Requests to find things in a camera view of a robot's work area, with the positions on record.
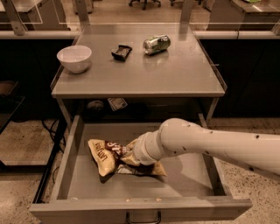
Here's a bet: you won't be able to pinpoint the grey counter cabinet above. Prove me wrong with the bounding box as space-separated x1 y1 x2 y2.
52 23 226 122

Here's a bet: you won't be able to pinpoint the white bowl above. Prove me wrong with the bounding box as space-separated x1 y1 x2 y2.
57 45 92 74

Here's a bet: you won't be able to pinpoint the black cables on floor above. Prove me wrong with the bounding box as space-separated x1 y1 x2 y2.
40 117 67 154

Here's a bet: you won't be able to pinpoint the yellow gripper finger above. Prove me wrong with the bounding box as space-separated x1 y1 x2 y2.
121 154 140 166
126 139 138 151

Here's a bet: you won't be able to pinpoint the black drawer handle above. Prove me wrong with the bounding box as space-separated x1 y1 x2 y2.
126 212 162 224

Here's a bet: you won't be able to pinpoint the white rail behind counter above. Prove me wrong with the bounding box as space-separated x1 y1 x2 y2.
0 31 79 39

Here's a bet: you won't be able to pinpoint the small black snack packet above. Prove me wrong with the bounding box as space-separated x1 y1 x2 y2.
111 45 132 62

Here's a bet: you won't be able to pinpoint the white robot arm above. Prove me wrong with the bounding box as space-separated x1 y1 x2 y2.
123 118 280 176

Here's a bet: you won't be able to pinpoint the white label packet under counter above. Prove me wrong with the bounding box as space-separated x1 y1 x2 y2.
108 98 128 111

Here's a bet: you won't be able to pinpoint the dark round object under counter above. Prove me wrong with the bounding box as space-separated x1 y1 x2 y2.
87 100 104 113

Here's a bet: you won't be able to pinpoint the grey open drawer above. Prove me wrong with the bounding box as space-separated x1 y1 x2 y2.
30 115 252 224

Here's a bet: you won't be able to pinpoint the green soda can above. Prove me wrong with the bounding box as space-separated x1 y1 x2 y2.
143 35 171 55

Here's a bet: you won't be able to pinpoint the black office chair base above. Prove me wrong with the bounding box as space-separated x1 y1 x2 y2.
128 0 162 11

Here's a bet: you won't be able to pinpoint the brown chip bag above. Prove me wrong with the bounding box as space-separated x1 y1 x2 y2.
87 139 166 177

